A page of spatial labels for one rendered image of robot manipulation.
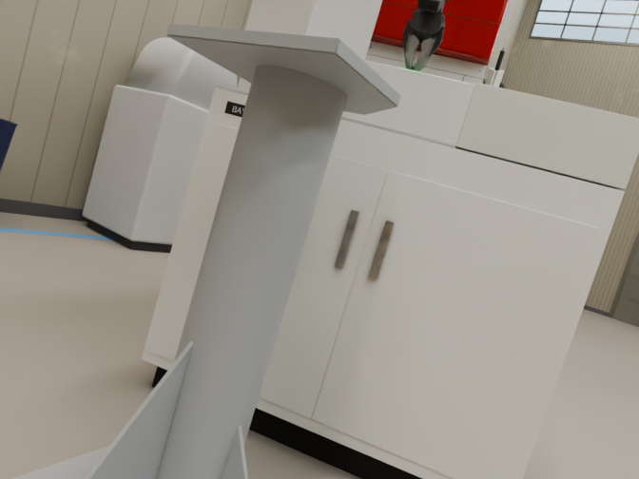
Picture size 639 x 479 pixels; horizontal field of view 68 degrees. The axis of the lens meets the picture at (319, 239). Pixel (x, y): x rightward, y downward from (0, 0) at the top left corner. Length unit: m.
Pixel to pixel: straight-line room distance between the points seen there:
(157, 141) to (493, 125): 2.18
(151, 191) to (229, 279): 2.25
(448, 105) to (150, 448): 0.89
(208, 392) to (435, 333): 0.53
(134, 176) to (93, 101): 0.69
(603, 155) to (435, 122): 0.35
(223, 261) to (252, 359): 0.17
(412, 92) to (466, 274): 0.43
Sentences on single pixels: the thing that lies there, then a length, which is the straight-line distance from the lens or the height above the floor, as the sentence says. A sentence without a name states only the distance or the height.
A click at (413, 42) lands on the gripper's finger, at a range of 1.22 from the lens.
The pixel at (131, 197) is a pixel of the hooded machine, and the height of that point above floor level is 0.30.
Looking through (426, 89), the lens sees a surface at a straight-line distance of 1.14.
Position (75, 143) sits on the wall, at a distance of 3.51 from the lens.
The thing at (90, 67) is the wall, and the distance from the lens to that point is 3.52.
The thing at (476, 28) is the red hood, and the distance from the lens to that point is 1.81.
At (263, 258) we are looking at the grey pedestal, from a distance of 0.75.
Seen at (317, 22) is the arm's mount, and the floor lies 0.87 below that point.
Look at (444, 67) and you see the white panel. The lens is 1.82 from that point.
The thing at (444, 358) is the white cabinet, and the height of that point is 0.36.
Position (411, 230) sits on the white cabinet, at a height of 0.61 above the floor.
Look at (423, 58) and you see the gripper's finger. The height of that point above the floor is 1.00.
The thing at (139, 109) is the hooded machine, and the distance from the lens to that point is 3.16.
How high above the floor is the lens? 0.63
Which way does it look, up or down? 5 degrees down
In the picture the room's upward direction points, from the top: 17 degrees clockwise
